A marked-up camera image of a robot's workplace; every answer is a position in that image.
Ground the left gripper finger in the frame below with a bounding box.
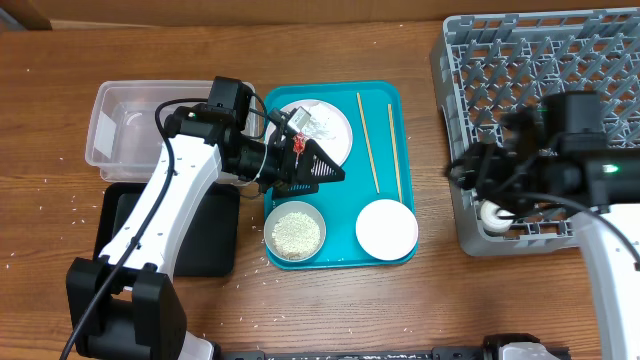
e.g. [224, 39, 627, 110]
[272, 183, 319, 198]
[295, 139, 345, 183]

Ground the red snack wrapper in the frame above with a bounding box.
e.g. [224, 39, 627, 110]
[293, 132, 307, 161]

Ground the white tissue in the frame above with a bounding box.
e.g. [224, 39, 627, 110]
[302, 102, 343, 140]

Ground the white round plate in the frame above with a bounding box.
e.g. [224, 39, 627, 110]
[280, 99, 353, 166]

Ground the grey bowl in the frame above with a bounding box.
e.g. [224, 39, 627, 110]
[264, 201, 326, 262]

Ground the rice pile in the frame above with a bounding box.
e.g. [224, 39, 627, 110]
[272, 212, 322, 260]

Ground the wooden chopstick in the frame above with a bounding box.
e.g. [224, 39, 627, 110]
[387, 104, 403, 203]
[356, 92, 380, 194]

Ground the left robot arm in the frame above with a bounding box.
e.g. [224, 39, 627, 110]
[61, 77, 345, 360]

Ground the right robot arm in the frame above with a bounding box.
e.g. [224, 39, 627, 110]
[445, 91, 639, 359]

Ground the grey dishwasher rack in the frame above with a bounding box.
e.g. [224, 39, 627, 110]
[429, 7, 640, 257]

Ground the teal serving tray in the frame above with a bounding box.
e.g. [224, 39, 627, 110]
[266, 81, 415, 270]

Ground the black tray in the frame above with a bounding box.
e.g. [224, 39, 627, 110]
[93, 183, 240, 277]

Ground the clear plastic bin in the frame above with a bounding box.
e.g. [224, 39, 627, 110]
[84, 80, 260, 184]

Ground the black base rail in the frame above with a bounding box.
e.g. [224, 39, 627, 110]
[219, 333, 572, 360]

